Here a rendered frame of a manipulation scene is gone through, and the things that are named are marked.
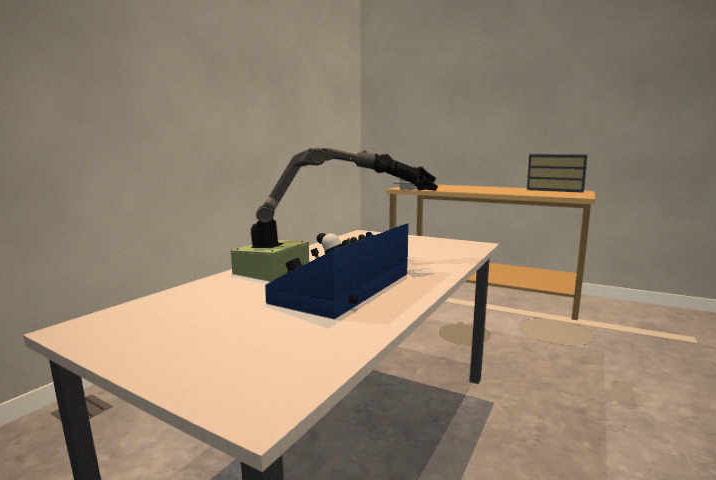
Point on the blue control console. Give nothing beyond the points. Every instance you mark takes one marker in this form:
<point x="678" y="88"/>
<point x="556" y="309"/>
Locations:
<point x="347" y="273"/>

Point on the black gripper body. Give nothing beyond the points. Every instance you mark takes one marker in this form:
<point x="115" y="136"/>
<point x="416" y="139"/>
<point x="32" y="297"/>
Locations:
<point x="412" y="175"/>

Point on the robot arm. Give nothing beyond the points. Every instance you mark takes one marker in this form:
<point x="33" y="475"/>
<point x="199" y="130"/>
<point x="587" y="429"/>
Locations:
<point x="265" y="235"/>

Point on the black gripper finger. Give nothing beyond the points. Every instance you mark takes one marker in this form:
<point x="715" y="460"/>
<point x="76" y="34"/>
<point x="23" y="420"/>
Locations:
<point x="423" y="173"/>
<point x="427" y="185"/>

